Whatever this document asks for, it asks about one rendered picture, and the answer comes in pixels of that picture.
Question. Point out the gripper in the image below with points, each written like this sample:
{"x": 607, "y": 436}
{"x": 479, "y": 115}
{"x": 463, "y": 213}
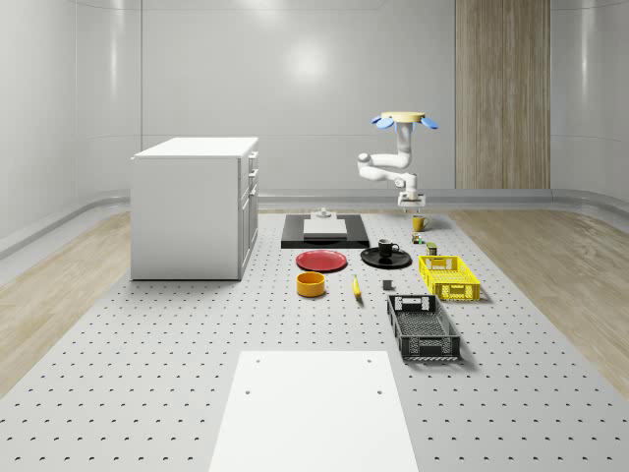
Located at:
{"x": 412, "y": 200}

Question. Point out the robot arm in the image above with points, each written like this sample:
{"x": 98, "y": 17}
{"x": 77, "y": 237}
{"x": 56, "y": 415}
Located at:
{"x": 388, "y": 160}

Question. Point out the yellow mug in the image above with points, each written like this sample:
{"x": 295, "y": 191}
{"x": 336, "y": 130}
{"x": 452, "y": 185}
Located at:
{"x": 418, "y": 223}

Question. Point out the puzzle cube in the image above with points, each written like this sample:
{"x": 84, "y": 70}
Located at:
{"x": 417, "y": 239}

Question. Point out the flat-sided can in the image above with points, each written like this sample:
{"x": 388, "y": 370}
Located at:
{"x": 431, "y": 249}

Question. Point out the black mug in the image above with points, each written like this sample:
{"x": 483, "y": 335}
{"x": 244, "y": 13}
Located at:
{"x": 386, "y": 248}

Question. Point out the black plate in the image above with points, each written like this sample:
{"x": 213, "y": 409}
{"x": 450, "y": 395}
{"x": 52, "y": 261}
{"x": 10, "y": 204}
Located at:
{"x": 398, "y": 260}

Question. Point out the yellow basket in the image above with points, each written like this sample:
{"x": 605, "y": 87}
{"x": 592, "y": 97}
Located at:
{"x": 449, "y": 277}

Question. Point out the grey cube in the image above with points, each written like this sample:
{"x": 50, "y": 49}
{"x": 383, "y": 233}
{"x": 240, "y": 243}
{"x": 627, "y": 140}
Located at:
{"x": 387, "y": 284}

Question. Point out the banana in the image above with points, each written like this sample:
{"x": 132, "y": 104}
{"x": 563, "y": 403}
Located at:
{"x": 357, "y": 288}

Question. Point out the red plate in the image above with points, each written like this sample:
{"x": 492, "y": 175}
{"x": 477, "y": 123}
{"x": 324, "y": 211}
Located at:
{"x": 322, "y": 260}

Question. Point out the dark grey basket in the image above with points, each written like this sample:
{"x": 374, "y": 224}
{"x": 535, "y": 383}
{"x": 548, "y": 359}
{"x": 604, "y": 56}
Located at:
{"x": 423, "y": 330}

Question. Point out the yellow bowl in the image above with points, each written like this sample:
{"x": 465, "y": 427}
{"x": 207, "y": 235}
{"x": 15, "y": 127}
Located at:
{"x": 310, "y": 284}

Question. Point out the white cabinet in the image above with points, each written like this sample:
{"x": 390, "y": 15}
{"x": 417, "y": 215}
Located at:
{"x": 187, "y": 216}

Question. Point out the white board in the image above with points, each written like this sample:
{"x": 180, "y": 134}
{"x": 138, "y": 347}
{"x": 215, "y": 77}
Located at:
{"x": 314, "y": 413}

